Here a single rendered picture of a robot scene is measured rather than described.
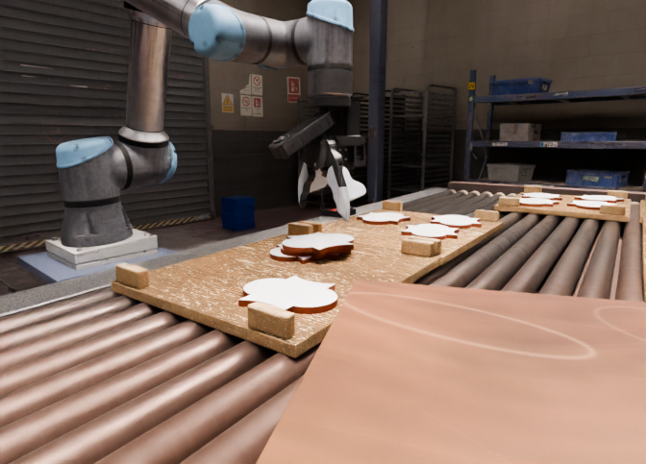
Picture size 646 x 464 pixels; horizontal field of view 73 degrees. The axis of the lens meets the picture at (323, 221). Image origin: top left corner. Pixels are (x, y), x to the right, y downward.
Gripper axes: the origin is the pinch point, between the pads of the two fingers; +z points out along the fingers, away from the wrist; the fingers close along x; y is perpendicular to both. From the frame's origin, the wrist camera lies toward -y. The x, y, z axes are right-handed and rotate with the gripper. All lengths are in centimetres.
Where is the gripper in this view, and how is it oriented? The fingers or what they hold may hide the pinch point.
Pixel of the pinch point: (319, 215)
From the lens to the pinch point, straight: 76.8
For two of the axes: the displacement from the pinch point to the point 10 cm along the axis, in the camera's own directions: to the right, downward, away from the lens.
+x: -5.2, -1.6, 8.4
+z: 0.0, 9.8, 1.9
